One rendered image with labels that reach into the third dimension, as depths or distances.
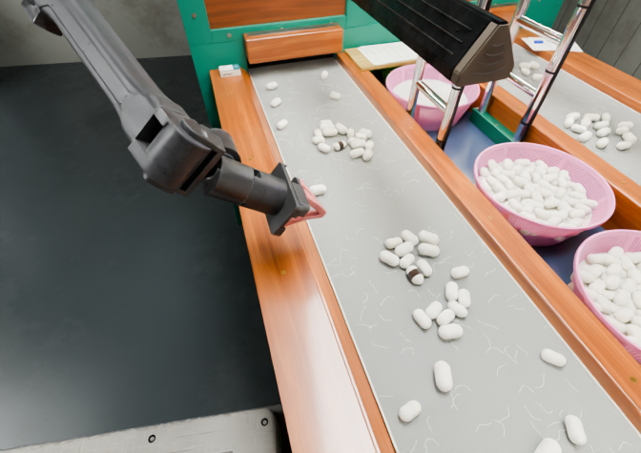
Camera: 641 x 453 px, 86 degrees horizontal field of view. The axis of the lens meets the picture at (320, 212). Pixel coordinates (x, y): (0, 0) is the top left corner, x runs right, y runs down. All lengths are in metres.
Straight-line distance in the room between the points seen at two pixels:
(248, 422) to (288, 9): 1.08
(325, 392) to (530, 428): 0.26
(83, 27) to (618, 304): 0.89
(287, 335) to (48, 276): 1.47
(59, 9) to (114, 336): 1.16
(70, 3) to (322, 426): 0.64
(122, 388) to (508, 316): 1.22
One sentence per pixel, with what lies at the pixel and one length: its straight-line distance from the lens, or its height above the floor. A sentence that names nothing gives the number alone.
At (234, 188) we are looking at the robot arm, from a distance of 0.46.
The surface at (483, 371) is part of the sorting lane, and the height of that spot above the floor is 0.74.
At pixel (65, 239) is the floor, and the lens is 1.98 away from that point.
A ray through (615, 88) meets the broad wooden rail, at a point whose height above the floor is 0.76.
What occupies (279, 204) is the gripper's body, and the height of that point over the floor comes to 0.90.
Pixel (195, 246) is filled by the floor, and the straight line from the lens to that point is 1.67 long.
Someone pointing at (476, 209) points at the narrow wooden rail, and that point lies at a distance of 0.73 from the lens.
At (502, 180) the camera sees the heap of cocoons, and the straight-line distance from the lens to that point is 0.86.
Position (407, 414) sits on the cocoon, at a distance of 0.51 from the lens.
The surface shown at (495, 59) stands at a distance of 0.50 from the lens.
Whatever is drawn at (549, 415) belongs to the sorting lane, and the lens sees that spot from 0.60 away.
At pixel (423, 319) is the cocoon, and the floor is 0.76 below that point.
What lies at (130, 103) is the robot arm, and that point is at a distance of 0.48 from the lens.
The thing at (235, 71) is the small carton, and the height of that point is 0.78.
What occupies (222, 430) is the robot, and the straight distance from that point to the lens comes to 0.81.
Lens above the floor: 1.25
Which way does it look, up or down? 47 degrees down
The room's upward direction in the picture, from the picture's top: straight up
